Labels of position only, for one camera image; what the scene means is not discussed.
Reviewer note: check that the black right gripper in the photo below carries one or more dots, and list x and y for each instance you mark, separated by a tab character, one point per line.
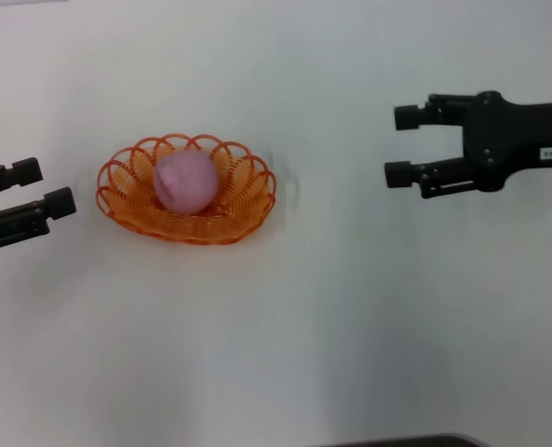
503	135

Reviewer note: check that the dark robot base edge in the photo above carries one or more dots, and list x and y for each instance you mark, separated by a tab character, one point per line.
406	441

